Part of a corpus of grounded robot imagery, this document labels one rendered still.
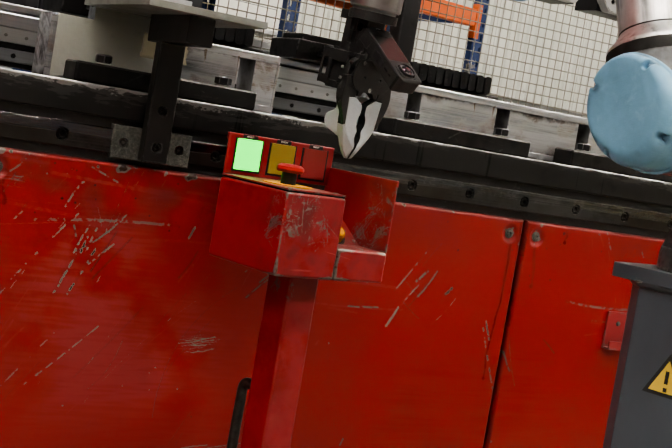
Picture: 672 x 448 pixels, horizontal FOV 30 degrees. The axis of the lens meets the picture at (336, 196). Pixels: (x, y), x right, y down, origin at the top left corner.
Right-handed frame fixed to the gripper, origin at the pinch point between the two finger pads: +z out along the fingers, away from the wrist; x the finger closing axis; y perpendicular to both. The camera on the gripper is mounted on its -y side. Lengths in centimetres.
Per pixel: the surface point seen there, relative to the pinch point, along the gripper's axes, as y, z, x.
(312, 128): 16.5, -0.6, -5.3
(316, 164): 9.1, 4.0, -1.6
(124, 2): 19.7, -13.5, 30.0
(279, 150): 9.2, 2.7, 5.8
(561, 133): 20, -7, -67
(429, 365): 8, 36, -35
